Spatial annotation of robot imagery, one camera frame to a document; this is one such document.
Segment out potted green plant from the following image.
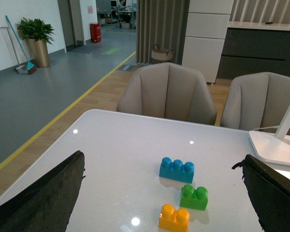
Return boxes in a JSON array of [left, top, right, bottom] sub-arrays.
[[16, 17, 54, 68]]

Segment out grey dustpan with handle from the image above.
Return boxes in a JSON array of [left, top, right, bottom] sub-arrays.
[[0, 27, 29, 74]]

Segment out white drawer cabinet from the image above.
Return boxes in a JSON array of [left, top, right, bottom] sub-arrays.
[[182, 0, 233, 84]]

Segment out red trash bin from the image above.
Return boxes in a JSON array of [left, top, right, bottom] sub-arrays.
[[90, 23, 102, 43]]

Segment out beige chair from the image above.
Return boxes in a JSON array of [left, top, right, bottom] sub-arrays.
[[116, 62, 217, 125], [220, 72, 290, 133]]

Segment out blue three-stud toy block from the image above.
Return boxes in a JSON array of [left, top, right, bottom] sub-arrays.
[[159, 157, 195, 184]]

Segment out white lamp cable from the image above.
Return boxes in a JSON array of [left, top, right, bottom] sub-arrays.
[[252, 125, 279, 132]]

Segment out dark grey counter cabinet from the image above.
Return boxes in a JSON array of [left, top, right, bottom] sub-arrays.
[[217, 22, 290, 79]]

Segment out teal handled broom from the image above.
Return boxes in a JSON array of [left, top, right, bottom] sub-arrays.
[[5, 15, 38, 75]]

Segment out white desk lamp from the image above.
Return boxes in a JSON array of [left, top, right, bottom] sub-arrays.
[[249, 105, 290, 166]]

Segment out beige right chair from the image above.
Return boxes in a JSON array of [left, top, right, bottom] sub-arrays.
[[220, 72, 290, 133]]

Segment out yellow two-stud toy block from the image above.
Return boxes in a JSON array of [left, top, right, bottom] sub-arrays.
[[158, 204, 190, 232]]

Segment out green two-stud toy block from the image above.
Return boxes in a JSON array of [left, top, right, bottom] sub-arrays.
[[180, 184, 208, 211]]

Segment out grey ribbed curtain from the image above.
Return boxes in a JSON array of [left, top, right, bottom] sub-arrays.
[[136, 0, 190, 64]]

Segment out seated person in background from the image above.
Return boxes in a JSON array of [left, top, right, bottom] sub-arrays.
[[117, 0, 132, 13]]

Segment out woven basket with handles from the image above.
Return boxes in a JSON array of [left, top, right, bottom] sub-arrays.
[[151, 43, 174, 64]]

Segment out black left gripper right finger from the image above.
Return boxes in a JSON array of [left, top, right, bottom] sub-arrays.
[[232, 154, 290, 232]]

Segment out beige left chair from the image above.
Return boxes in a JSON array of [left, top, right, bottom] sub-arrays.
[[116, 62, 217, 125]]

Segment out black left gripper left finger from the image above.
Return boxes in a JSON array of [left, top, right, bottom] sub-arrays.
[[0, 151, 85, 232]]

